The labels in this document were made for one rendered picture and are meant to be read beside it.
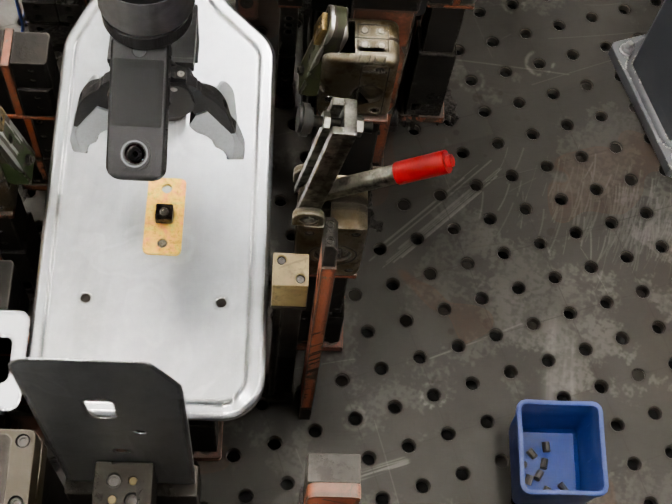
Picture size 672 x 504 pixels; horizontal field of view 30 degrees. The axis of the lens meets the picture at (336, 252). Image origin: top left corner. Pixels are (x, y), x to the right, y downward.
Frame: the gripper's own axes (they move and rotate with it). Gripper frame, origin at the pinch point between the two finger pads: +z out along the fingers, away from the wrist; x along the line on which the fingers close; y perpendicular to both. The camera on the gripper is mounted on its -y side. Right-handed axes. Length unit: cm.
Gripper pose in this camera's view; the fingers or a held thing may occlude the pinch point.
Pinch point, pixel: (158, 161)
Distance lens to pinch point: 115.5
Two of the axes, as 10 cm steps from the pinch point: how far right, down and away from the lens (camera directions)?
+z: -0.7, 4.7, 8.8
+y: 0.1, -8.8, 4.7
